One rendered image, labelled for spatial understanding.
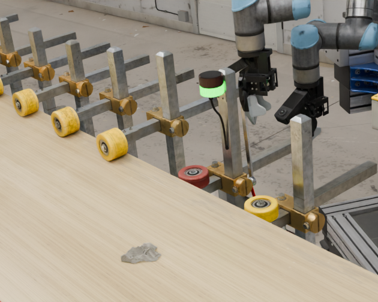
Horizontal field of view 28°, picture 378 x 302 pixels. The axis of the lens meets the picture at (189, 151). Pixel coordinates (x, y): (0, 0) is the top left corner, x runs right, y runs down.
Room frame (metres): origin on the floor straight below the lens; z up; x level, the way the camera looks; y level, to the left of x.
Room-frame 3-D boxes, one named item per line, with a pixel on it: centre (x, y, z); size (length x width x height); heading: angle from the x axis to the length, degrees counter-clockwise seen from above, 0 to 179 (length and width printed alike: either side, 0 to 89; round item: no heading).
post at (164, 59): (1.97, 0.04, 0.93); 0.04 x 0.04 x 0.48; 37
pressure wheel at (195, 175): (1.74, 0.00, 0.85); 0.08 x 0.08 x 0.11
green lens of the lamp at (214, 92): (1.74, -0.07, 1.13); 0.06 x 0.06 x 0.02
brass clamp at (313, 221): (1.58, -0.25, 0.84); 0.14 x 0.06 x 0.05; 37
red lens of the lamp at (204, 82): (1.74, -0.07, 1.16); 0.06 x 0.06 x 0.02
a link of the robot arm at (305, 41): (2.00, -0.35, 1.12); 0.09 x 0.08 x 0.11; 156
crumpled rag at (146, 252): (1.38, 0.13, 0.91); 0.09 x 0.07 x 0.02; 94
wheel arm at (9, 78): (2.64, 0.46, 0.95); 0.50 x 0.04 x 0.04; 127
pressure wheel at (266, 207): (1.54, -0.15, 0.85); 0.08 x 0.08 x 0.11
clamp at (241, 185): (1.78, -0.10, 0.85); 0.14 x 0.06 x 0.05; 37
